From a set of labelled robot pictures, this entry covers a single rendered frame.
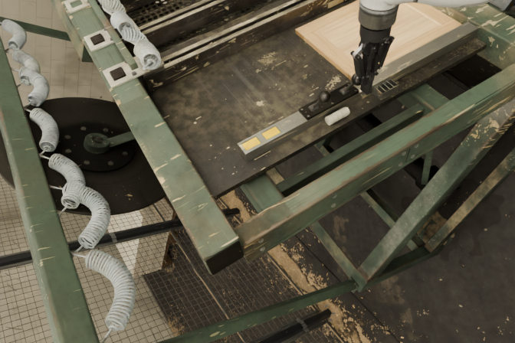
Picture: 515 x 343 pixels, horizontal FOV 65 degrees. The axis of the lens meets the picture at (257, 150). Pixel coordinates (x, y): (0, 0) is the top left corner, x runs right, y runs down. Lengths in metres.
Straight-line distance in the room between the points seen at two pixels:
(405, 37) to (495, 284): 1.66
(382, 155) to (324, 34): 0.61
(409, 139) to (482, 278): 1.69
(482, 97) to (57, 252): 1.41
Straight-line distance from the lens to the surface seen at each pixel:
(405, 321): 3.20
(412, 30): 1.64
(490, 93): 1.41
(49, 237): 1.54
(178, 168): 1.12
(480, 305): 2.87
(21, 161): 1.79
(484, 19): 1.70
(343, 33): 1.60
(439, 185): 1.86
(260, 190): 1.19
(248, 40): 1.57
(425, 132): 1.25
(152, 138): 1.21
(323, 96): 1.16
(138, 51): 1.36
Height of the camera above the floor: 2.42
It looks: 38 degrees down
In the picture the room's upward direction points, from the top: 96 degrees counter-clockwise
